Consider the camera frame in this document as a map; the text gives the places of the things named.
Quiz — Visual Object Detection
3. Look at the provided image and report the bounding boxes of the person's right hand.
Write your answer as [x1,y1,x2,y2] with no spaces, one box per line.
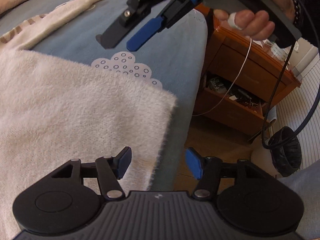
[214,0,296,41]

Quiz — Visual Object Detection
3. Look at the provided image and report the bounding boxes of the black trash bin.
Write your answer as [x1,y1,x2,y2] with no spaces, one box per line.
[268,126,302,177]

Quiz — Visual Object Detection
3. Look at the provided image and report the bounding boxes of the cream knit sweater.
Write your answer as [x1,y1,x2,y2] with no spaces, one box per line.
[1,0,176,239]

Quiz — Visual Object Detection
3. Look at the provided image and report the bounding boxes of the black cable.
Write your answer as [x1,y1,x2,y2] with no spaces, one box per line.
[261,0,320,149]

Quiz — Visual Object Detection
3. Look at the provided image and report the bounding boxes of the blue floral bed sheet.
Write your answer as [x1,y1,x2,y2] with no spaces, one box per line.
[1,0,207,191]

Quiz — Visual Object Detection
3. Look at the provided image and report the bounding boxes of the white cord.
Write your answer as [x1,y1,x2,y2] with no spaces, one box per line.
[191,36,253,117]

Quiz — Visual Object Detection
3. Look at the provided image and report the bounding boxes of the wooden nightstand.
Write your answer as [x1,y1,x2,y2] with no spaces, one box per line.
[193,17,301,137]

